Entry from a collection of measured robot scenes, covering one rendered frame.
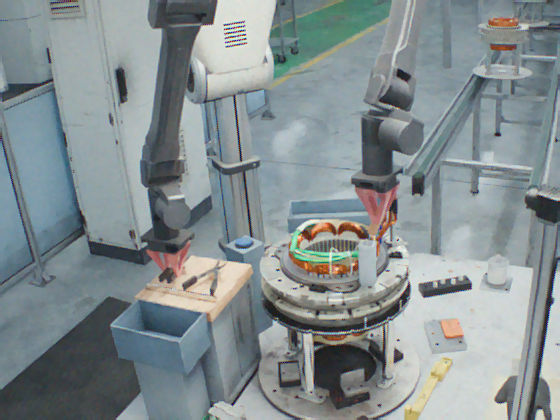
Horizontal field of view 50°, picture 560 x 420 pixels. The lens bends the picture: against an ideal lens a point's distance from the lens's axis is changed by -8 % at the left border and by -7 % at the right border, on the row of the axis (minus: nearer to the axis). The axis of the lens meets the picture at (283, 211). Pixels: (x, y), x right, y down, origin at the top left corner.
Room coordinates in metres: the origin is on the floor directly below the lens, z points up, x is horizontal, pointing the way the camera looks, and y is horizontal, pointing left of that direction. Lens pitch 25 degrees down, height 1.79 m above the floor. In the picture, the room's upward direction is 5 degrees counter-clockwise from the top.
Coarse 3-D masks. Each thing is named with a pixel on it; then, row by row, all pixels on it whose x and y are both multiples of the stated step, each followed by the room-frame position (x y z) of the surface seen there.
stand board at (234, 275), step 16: (192, 256) 1.33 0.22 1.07; (192, 272) 1.25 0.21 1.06; (224, 272) 1.24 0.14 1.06; (240, 272) 1.24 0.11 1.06; (144, 288) 1.20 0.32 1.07; (176, 288) 1.19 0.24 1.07; (192, 288) 1.19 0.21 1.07; (208, 288) 1.18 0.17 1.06; (224, 288) 1.18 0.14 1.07; (240, 288) 1.21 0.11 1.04; (176, 304) 1.13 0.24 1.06; (192, 304) 1.12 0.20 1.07; (208, 304) 1.12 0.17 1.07; (224, 304) 1.14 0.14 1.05; (208, 320) 1.09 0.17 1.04
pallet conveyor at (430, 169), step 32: (544, 32) 5.72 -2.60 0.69; (480, 64) 4.17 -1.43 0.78; (512, 64) 5.92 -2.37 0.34; (480, 96) 3.78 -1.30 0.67; (512, 96) 3.69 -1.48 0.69; (448, 128) 2.94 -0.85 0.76; (544, 128) 2.85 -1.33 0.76; (416, 160) 2.54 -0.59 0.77; (448, 160) 2.70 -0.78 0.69; (544, 160) 2.47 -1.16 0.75; (416, 192) 2.39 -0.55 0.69
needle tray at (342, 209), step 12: (300, 204) 1.59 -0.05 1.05; (312, 204) 1.58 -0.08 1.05; (324, 204) 1.58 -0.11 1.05; (336, 204) 1.57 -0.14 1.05; (348, 204) 1.57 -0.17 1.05; (360, 204) 1.57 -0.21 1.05; (288, 216) 1.50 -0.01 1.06; (300, 216) 1.57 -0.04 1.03; (312, 216) 1.57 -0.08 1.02; (324, 216) 1.56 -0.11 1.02; (336, 216) 1.47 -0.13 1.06; (348, 216) 1.47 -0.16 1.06; (360, 216) 1.46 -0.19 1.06; (288, 228) 1.49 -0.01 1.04
